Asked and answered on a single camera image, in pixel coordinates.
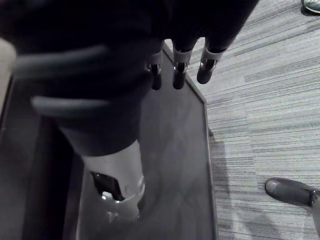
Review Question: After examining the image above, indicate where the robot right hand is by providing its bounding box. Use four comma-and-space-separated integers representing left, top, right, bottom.
0, 0, 261, 221

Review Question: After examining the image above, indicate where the person's shoe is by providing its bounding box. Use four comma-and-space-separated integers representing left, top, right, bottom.
300, 0, 320, 14

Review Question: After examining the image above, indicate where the robot dark foot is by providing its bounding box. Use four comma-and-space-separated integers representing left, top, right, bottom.
264, 177, 320, 208

